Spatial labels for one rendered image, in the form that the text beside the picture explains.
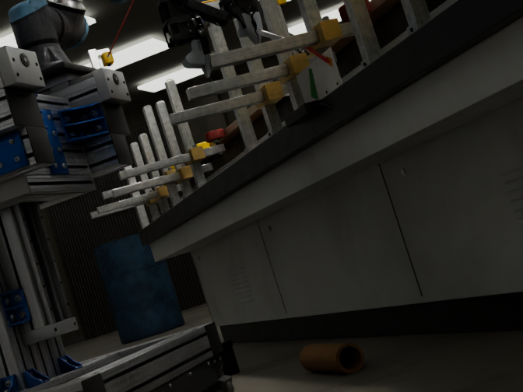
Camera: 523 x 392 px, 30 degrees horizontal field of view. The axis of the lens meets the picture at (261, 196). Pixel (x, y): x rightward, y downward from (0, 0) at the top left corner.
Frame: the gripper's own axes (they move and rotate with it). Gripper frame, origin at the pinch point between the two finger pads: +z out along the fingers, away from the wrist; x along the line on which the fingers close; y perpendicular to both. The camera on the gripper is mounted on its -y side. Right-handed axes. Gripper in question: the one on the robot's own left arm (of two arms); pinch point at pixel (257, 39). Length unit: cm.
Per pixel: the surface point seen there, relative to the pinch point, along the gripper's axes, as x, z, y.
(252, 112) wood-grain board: -50, 5, 73
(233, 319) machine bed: -102, 81, 198
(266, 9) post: -7.0, -8.3, 0.7
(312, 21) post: 0.9, 3.9, -23.1
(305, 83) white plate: -2.2, 16.6, -10.2
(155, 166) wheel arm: -34, 10, 120
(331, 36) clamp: 3.0, 10.6, -30.1
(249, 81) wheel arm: 6.2, 10.8, 1.4
